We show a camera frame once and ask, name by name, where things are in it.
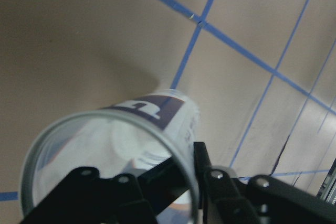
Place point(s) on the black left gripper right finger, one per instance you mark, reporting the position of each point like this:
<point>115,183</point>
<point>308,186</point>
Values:
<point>264,199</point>

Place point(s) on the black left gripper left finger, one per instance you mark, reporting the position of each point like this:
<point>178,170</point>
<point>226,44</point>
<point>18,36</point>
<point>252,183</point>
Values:
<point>84,197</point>

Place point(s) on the clear tennis ball can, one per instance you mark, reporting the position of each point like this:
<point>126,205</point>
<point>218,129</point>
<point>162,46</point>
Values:
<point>132,136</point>

